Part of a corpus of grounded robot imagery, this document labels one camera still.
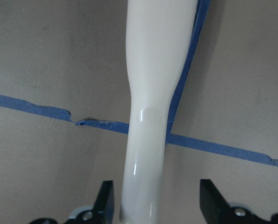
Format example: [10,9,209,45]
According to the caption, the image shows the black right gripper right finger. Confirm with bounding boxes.
[199,179,278,224]

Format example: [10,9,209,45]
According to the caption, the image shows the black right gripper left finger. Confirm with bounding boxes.
[30,180,115,224]

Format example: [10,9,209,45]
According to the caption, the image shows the beige plastic dustpan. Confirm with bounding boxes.
[119,0,197,224]

